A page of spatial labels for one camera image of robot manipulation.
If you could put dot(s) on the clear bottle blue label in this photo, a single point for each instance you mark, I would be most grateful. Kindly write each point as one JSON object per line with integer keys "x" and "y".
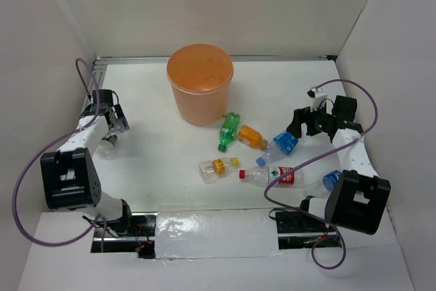
{"x": 280, "y": 147}

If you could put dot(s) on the small clear bottle yellow cap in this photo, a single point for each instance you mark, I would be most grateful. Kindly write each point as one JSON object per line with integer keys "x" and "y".
{"x": 212, "y": 170}

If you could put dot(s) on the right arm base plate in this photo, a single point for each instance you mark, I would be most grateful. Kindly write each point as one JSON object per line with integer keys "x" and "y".
{"x": 297, "y": 231}

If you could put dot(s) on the clear bottle red label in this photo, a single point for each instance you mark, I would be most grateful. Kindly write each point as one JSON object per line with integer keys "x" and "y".
{"x": 263, "y": 176}

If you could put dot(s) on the orange plastic bottle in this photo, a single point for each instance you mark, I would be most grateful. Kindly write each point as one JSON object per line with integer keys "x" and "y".
{"x": 251, "y": 138}

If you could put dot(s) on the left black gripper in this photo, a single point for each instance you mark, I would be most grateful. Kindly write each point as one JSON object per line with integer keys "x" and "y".
{"x": 121, "y": 123}

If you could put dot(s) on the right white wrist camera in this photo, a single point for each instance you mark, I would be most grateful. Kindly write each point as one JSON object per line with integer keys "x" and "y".
{"x": 318, "y": 97}

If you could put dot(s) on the crushed bottle blue cap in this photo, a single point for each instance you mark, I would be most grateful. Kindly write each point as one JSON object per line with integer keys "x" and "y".
{"x": 322, "y": 188}

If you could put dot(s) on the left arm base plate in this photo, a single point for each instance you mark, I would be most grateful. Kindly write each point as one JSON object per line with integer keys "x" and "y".
{"x": 138, "y": 239}

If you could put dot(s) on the clear bottle under left gripper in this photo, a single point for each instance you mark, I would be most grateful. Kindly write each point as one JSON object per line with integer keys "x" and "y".
{"x": 106, "y": 146}

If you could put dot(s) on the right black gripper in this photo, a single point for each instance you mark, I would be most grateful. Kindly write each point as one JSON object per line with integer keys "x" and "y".
{"x": 302, "y": 116}

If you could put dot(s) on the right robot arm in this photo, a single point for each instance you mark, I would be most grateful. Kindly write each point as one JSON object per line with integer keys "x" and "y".
{"x": 358, "y": 200}

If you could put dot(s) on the silver tape sheet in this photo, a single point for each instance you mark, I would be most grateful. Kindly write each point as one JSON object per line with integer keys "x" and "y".
{"x": 242, "y": 233}

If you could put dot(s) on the orange plastic bin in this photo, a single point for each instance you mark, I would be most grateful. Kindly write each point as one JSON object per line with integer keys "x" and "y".
{"x": 200, "y": 77}

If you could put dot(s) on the green plastic bottle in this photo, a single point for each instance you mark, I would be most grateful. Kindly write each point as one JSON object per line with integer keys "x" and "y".
{"x": 228, "y": 131}

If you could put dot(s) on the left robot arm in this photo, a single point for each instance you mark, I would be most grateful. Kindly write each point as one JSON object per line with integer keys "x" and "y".
{"x": 70, "y": 178}

